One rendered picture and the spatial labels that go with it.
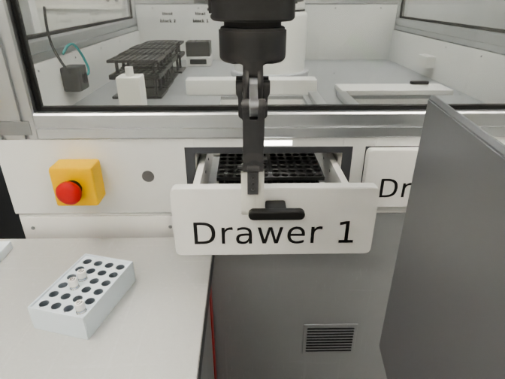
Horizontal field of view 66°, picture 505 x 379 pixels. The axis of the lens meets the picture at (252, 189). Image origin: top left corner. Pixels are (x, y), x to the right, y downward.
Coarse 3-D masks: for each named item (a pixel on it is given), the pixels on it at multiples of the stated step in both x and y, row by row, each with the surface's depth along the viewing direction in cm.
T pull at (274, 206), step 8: (272, 200) 54; (280, 200) 54; (256, 208) 52; (264, 208) 52; (272, 208) 52; (280, 208) 52; (288, 208) 52; (296, 208) 52; (256, 216) 51; (264, 216) 51; (272, 216) 51; (280, 216) 51; (288, 216) 51; (296, 216) 51; (304, 216) 52
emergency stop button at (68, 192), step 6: (60, 186) 63; (66, 186) 63; (72, 186) 63; (78, 186) 64; (60, 192) 63; (66, 192) 63; (72, 192) 63; (78, 192) 64; (60, 198) 63; (66, 198) 63; (72, 198) 63; (78, 198) 64; (66, 204) 64; (72, 204) 64
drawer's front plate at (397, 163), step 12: (372, 156) 67; (384, 156) 67; (396, 156) 67; (408, 156) 67; (372, 168) 68; (384, 168) 68; (396, 168) 68; (408, 168) 68; (372, 180) 69; (396, 180) 69; (408, 180) 69; (384, 192) 70; (396, 192) 70; (408, 192) 70; (384, 204) 71; (396, 204) 71
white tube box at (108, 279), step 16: (96, 256) 62; (96, 272) 58; (112, 272) 58; (128, 272) 59; (48, 288) 55; (64, 288) 55; (80, 288) 55; (96, 288) 55; (112, 288) 56; (128, 288) 60; (32, 304) 52; (48, 304) 52; (64, 304) 52; (96, 304) 52; (112, 304) 56; (32, 320) 52; (48, 320) 52; (64, 320) 51; (80, 320) 50; (96, 320) 53; (80, 336) 51
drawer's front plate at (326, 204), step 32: (192, 192) 54; (224, 192) 54; (288, 192) 54; (320, 192) 54; (352, 192) 54; (192, 224) 56; (224, 224) 56; (256, 224) 56; (288, 224) 56; (320, 224) 56; (352, 224) 56
